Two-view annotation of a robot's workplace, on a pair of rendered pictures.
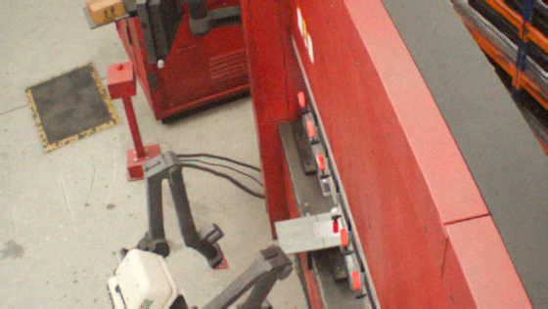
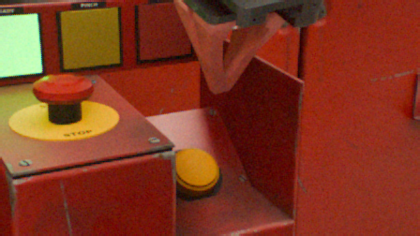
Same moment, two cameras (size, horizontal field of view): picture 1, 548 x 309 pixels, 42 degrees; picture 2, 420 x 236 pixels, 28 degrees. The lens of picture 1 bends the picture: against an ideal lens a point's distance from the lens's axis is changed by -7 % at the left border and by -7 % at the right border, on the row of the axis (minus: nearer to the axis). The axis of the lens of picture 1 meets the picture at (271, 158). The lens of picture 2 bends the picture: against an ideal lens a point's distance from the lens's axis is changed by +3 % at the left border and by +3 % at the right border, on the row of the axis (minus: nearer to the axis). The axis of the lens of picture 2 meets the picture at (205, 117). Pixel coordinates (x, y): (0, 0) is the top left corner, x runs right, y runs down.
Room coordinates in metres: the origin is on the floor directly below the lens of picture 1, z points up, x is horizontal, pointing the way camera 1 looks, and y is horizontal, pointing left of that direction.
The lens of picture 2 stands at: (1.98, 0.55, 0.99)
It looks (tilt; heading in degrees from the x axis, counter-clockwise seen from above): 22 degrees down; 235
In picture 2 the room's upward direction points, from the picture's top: 1 degrees clockwise
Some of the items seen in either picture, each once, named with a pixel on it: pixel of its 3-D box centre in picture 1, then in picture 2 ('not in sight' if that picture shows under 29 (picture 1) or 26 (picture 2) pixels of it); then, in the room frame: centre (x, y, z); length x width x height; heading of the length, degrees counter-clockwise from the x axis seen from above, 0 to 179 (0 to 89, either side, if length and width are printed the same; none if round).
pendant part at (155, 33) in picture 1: (162, 9); not in sight; (3.24, 0.45, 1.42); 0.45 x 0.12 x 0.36; 170
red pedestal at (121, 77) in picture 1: (132, 120); not in sight; (3.62, 0.83, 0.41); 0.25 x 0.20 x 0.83; 95
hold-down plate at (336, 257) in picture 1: (334, 252); not in sight; (2.01, -0.21, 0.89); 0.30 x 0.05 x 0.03; 5
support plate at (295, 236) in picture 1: (309, 233); not in sight; (2.04, -0.12, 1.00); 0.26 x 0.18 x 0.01; 95
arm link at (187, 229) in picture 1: (180, 202); not in sight; (1.91, 0.34, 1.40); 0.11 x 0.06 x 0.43; 18
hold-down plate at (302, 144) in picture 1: (304, 151); not in sight; (2.65, -0.16, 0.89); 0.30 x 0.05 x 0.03; 5
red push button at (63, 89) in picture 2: not in sight; (64, 103); (1.76, 0.07, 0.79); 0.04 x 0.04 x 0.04
